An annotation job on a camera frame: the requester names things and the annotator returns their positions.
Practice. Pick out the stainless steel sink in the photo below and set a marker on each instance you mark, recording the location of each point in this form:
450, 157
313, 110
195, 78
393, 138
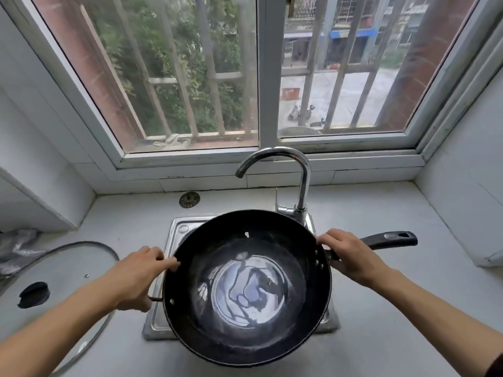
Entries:
177, 229

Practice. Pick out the grey metal basin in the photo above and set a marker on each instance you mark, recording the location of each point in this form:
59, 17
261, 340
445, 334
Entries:
298, 132

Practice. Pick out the chrome curved faucet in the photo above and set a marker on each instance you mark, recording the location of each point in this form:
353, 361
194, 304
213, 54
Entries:
302, 164

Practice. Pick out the black wok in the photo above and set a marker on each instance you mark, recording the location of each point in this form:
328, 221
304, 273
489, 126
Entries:
196, 321

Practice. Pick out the person's black shirt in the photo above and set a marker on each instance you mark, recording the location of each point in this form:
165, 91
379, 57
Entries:
496, 367

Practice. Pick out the crumpled clear plastic bag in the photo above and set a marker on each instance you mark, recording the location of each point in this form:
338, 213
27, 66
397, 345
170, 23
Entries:
15, 247

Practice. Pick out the white framed window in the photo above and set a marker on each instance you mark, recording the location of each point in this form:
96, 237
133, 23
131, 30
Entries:
271, 74

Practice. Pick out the black sink stopper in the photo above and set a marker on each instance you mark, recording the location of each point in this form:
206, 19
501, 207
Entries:
189, 200

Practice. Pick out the person's left hand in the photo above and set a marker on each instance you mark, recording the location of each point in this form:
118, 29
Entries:
133, 280

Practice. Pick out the person's left forearm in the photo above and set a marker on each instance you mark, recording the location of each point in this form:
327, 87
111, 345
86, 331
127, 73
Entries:
51, 333

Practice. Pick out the round glass lid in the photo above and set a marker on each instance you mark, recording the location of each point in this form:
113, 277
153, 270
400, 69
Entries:
67, 266

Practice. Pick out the white rag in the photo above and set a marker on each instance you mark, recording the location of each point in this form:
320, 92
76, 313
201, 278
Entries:
171, 142

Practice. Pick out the parked scooter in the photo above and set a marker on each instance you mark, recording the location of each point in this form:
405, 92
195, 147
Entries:
300, 112

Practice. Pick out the person's right forearm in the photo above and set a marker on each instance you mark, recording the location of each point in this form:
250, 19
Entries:
444, 325

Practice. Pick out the person's right hand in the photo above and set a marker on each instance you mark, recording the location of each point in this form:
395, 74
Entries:
357, 259

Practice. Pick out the metal window security bars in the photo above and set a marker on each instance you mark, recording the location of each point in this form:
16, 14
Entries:
210, 74

